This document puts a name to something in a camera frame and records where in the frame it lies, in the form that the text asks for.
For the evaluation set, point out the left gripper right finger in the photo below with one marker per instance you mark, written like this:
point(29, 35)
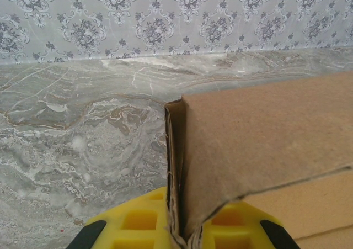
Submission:
point(242, 227)

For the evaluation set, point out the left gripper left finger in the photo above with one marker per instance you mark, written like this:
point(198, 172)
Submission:
point(132, 221)

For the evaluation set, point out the brown cardboard box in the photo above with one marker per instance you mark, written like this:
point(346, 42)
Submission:
point(248, 135)

